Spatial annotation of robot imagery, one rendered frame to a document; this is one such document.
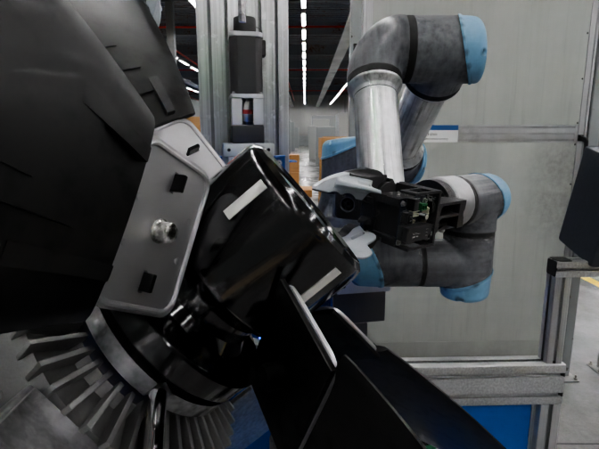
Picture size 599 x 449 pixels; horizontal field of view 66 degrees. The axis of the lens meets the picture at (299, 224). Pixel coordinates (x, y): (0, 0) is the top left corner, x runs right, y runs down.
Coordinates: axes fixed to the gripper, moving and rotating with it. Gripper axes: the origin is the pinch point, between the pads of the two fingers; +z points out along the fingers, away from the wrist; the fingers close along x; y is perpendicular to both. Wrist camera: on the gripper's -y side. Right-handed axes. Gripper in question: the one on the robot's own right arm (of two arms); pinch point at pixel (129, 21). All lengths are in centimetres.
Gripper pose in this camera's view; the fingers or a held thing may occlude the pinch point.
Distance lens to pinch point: 98.8
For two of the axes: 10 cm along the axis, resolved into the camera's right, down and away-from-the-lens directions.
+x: -10.0, 0.1, -0.4
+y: -0.4, -1.9, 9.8
